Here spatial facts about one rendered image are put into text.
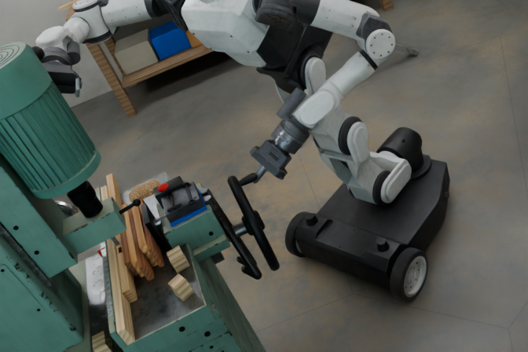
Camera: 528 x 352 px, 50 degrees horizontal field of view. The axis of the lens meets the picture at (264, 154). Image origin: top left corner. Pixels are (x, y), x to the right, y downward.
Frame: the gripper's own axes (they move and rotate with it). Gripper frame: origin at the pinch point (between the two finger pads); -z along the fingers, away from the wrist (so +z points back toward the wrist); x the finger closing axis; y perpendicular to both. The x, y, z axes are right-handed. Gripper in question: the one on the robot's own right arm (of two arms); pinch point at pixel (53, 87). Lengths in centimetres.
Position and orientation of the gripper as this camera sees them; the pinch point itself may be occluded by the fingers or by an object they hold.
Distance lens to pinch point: 146.2
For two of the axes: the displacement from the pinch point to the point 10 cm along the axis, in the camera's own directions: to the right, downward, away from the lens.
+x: 9.3, 0.3, 3.6
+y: -1.9, 8.8, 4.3
